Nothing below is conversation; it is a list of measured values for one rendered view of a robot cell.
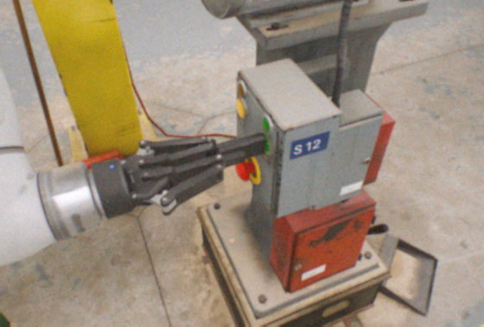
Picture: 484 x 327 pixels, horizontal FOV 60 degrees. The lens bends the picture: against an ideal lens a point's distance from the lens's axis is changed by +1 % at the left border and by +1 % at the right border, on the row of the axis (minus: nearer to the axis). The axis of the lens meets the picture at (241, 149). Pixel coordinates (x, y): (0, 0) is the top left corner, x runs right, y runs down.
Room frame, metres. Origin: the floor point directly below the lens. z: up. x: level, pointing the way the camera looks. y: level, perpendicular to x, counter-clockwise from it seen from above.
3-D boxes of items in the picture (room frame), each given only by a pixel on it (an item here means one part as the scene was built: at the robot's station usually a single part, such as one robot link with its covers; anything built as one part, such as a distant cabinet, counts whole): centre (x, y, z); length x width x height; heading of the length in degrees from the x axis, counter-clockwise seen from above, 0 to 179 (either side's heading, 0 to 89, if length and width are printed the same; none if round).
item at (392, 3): (0.84, -0.16, 1.11); 0.36 x 0.24 x 0.04; 113
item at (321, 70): (0.71, -0.15, 1.02); 0.13 x 0.04 x 0.04; 113
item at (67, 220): (0.34, 0.21, 1.07); 0.09 x 0.06 x 0.09; 23
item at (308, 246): (0.69, -0.23, 0.49); 0.25 x 0.12 x 0.37; 113
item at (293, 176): (0.56, -0.12, 0.99); 0.24 x 0.21 x 0.26; 113
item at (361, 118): (0.70, -0.22, 0.93); 0.15 x 0.10 x 0.55; 113
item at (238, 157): (0.40, 0.02, 1.07); 0.05 x 0.03 x 0.01; 113
